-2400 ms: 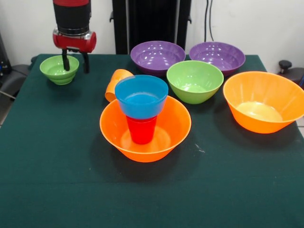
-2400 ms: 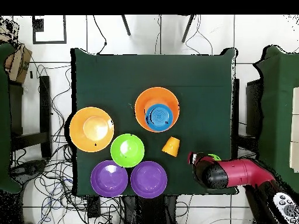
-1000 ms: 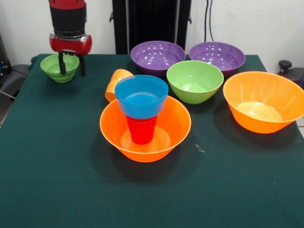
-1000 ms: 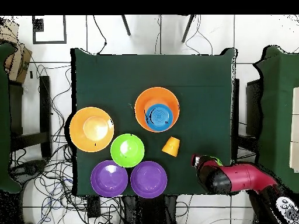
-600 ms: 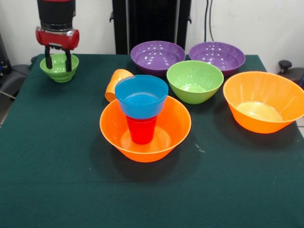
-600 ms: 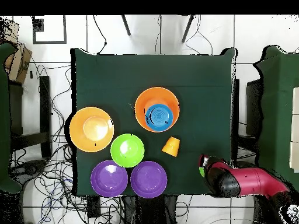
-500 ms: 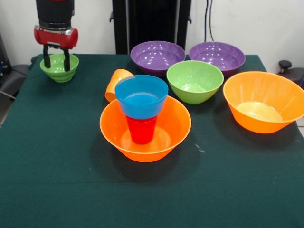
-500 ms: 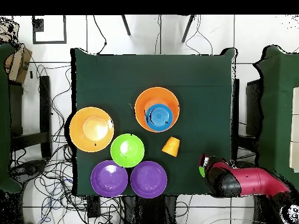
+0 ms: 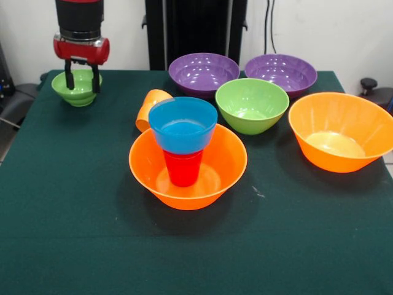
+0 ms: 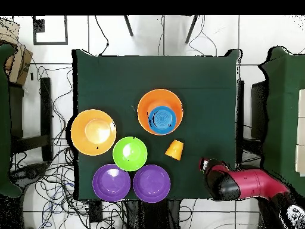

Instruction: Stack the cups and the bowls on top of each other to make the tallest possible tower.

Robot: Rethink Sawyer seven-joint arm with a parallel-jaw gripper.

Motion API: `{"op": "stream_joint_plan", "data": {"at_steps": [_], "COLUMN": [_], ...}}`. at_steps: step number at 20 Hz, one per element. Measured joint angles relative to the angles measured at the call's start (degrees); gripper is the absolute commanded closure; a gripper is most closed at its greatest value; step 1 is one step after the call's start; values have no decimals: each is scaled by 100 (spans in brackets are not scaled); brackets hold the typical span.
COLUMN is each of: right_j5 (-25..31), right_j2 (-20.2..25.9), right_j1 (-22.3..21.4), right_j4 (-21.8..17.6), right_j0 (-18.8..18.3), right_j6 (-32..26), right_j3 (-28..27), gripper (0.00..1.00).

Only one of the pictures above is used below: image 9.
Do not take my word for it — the black round knob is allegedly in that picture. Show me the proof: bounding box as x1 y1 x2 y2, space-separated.
360 77 378 96

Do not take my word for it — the large orange plastic bowl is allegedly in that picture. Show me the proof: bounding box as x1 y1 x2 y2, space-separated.
288 92 393 174
128 124 248 211

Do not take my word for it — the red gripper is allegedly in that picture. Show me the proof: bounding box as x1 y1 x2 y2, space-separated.
53 31 111 94

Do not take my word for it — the small green plastic bowl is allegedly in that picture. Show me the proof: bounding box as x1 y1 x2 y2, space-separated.
51 69 103 108

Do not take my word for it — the purple plastic bowl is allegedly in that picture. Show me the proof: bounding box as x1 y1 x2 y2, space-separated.
244 54 318 100
168 52 241 100

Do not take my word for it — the medium green plastic bowl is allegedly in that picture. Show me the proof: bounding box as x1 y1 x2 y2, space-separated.
214 77 290 135

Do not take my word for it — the dark brown rounded base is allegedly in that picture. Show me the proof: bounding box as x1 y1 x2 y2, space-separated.
362 87 393 117

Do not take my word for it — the dark green tablecloth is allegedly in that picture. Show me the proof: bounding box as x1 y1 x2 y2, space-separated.
0 69 393 295

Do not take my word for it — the black wall cable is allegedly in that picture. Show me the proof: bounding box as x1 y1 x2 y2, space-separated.
264 0 278 55

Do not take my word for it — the red plastic cup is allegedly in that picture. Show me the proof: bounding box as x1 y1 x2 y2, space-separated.
162 149 204 187

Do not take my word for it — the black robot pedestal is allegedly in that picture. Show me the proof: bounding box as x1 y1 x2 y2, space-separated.
141 0 249 71

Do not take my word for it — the black device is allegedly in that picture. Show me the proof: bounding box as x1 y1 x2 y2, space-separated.
0 41 15 98

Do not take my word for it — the orange plastic cup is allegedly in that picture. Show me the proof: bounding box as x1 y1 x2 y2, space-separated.
135 88 174 133

